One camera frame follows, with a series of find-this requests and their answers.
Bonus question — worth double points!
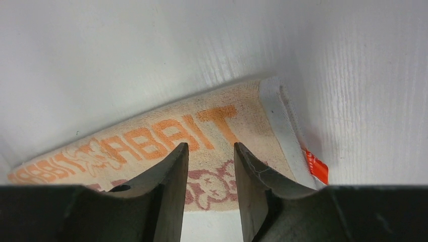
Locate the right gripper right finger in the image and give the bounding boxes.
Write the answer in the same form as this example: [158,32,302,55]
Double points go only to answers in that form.
[234,143,350,241]

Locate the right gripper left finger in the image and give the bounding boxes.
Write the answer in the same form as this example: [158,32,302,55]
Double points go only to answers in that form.
[60,143,189,241]

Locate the rabbit print towel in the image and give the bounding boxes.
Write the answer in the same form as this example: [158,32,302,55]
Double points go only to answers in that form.
[8,78,329,211]

